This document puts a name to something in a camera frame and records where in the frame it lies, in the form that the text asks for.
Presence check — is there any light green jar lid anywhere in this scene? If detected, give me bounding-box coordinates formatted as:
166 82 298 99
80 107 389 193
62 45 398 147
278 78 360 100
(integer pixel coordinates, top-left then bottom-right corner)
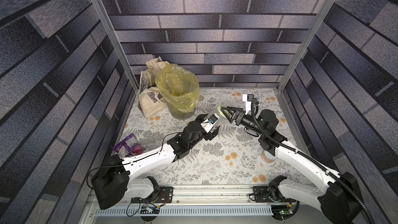
216 105 229 120

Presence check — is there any clear ribbed glass jar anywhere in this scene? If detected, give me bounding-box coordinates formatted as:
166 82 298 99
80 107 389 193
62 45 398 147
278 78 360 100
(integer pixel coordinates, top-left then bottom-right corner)
203 106 222 125

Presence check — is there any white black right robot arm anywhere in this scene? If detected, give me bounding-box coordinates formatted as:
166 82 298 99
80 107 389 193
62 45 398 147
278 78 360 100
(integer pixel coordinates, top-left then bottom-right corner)
221 107 364 224

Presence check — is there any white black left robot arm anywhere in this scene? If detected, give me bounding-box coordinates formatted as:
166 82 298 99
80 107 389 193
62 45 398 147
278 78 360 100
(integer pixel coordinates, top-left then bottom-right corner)
91 113 226 209

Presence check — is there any grey mesh trash bin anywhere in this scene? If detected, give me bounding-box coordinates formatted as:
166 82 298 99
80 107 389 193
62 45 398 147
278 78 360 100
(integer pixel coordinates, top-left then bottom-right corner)
166 102 196 120

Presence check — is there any purple plastic package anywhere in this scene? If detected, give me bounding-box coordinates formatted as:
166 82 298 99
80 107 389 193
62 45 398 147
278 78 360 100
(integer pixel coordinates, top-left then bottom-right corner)
113 133 146 158

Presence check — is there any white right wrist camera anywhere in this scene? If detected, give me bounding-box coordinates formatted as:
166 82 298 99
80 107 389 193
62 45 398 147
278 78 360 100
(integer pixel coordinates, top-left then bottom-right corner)
243 94 258 115

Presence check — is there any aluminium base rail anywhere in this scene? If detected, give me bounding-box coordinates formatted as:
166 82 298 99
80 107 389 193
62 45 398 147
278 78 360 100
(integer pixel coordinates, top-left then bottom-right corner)
90 184 299 222

